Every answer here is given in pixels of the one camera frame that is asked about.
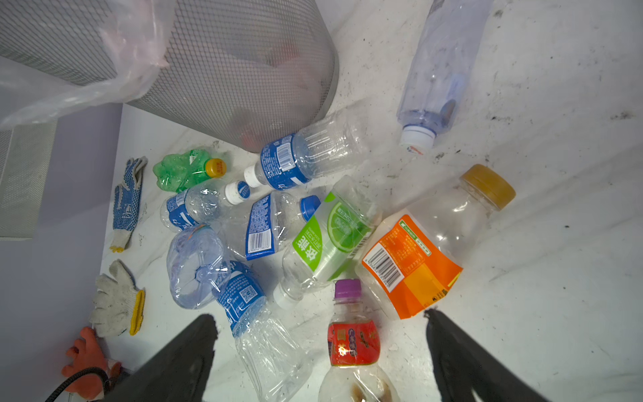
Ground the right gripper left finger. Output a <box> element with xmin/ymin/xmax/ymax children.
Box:
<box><xmin>105</xmin><ymin>314</ymin><xmax>219</xmax><ymax>401</ymax></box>

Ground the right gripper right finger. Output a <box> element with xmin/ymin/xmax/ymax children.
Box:
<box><xmin>424</xmin><ymin>308</ymin><xmax>545</xmax><ymax>401</ymax></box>

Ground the blue tinted bottle blue cap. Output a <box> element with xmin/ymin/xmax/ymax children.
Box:
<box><xmin>167</xmin><ymin>224</ymin><xmax>231</xmax><ymax>310</ymax></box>

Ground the grey mesh waste bin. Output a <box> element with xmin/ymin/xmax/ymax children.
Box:
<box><xmin>0</xmin><ymin>0</ymin><xmax>340</xmax><ymax>154</ymax></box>

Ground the clear plastic bin liner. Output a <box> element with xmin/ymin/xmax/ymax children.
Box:
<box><xmin>1</xmin><ymin>1</ymin><xmax>177</xmax><ymax>130</ymax></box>

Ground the white knit work glove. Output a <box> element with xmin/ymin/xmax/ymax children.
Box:
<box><xmin>90</xmin><ymin>260</ymin><xmax>146</xmax><ymax>338</ymax></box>

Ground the red rubber glove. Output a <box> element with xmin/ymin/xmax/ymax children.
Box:
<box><xmin>61</xmin><ymin>327</ymin><xmax>122</xmax><ymax>400</ymax></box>

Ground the crushed clear bottle blue label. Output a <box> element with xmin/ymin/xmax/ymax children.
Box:
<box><xmin>216</xmin><ymin>260</ymin><xmax>311</xmax><ymax>401</ymax></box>

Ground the orange label bottle gold cap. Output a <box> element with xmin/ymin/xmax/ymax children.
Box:
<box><xmin>355</xmin><ymin>164</ymin><xmax>516</xmax><ymax>321</ymax></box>

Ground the small bottle blue label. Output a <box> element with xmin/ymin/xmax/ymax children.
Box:
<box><xmin>160</xmin><ymin>179</ymin><xmax>251</xmax><ymax>232</ymax></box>

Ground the small bottle blue cap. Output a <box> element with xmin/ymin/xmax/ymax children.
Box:
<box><xmin>243</xmin><ymin>191</ymin><xmax>321</xmax><ymax>261</ymax></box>

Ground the green label clear bottle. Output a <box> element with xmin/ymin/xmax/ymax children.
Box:
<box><xmin>273</xmin><ymin>175</ymin><xmax>383</xmax><ymax>310</ymax></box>

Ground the blue dotted work glove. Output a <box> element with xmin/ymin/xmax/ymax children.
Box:
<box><xmin>110</xmin><ymin>157</ymin><xmax>147</xmax><ymax>253</ymax></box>

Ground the green crushed plastic bottle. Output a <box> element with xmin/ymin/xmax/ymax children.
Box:
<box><xmin>152</xmin><ymin>147</ymin><xmax>228</xmax><ymax>194</ymax></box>

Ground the white mesh lower shelf tray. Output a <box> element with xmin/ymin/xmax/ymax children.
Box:
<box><xmin>1</xmin><ymin>122</ymin><xmax>57</xmax><ymax>241</ymax></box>

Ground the tall clear bottle white cap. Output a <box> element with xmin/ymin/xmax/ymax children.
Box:
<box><xmin>397</xmin><ymin>0</ymin><xmax>493</xmax><ymax>155</ymax></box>

